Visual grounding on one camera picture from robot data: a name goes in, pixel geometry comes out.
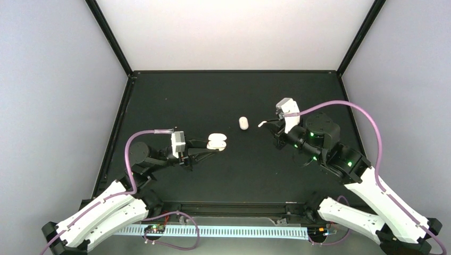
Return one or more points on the small circuit board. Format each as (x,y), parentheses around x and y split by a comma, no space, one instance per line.
(154,229)
(320,231)

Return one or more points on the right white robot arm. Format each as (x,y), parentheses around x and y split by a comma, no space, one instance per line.
(394,226)

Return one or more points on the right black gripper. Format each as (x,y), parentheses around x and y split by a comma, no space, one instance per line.
(276,129)

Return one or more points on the left black frame post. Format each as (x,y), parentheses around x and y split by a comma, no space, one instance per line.
(109,35)

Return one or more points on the black frame post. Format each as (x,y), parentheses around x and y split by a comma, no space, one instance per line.
(109,35)
(363,30)

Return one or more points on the white slotted cable duct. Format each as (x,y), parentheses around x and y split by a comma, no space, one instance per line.
(272,232)

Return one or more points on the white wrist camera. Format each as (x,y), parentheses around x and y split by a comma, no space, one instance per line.
(287,110)
(178,143)

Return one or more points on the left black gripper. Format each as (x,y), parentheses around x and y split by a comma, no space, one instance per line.
(184,159)

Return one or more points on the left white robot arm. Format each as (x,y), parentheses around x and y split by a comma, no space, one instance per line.
(127,200)

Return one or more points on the black aluminium front rail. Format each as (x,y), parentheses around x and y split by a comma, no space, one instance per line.
(237,209)

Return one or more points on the square white earbud case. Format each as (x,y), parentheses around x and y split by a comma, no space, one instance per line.
(217,141)

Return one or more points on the oval white charging case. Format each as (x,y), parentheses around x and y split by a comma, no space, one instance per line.
(243,123)

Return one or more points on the right small circuit board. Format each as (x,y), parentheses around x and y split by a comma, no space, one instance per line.
(320,231)

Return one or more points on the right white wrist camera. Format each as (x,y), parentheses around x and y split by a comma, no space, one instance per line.
(287,110)

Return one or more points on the right black frame post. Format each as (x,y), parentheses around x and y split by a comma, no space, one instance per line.
(363,30)

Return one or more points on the left small circuit board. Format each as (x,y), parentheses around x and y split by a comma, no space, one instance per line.
(154,229)

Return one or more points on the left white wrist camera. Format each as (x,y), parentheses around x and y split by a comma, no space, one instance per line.
(178,143)

